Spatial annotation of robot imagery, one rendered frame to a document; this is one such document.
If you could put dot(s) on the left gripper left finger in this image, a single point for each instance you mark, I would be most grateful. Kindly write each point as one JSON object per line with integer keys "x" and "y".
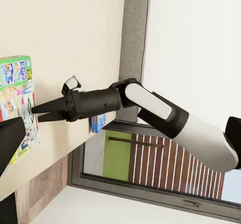
{"x": 12, "y": 133}

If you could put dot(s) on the bed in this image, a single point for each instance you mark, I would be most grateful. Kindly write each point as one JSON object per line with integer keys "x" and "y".
{"x": 101, "y": 41}

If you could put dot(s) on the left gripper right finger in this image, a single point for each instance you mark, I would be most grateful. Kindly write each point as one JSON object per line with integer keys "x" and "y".
{"x": 233, "y": 132}

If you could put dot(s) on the board game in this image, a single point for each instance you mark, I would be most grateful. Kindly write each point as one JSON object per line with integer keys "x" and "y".
{"x": 17, "y": 97}
{"x": 98, "y": 122}

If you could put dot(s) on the door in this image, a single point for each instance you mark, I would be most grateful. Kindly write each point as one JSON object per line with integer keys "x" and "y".
{"x": 137, "y": 162}

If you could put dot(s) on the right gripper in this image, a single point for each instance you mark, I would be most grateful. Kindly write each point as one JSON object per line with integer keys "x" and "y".
{"x": 73, "y": 106}

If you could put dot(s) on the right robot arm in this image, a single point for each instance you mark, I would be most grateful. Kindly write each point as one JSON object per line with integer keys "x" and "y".
{"x": 206, "y": 142}

